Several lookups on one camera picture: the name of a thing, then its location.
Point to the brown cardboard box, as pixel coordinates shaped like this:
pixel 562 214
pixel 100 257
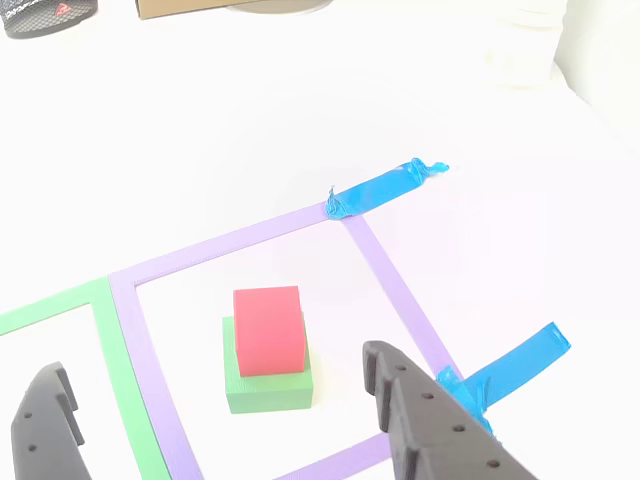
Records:
pixel 180 7

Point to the black mesh object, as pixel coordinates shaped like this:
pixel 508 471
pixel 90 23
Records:
pixel 40 15

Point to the green square block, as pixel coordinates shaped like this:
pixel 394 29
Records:
pixel 270 392

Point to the green square frame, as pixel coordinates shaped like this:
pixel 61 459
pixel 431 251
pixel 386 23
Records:
pixel 120 375

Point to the purple square frame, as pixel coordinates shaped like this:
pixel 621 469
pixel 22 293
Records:
pixel 140 350

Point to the white plastic basket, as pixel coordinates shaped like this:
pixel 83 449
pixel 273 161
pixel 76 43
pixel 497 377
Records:
pixel 530 30

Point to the small red cube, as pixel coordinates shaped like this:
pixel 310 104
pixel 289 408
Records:
pixel 267 325

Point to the blue tape strip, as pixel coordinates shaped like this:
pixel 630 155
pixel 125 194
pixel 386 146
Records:
pixel 457 385
pixel 380 192
pixel 520 362

